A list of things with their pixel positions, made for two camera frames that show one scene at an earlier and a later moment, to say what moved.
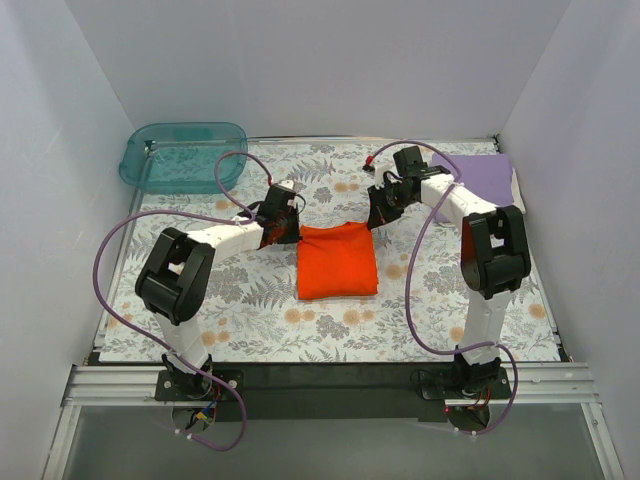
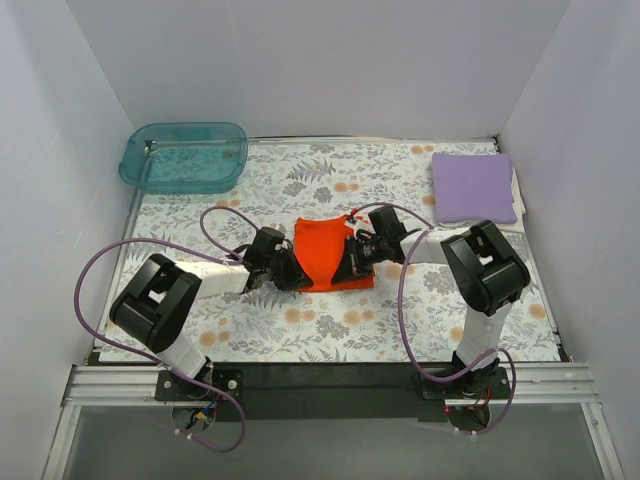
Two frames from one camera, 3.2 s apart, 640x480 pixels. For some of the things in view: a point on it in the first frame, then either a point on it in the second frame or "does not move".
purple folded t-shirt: x=489 y=176 does not move
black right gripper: x=382 y=205 to x=356 y=255
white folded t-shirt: x=517 y=196 does not move
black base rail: x=331 y=392 does not move
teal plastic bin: x=180 y=158 does not move
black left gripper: x=286 y=228 to x=282 y=267
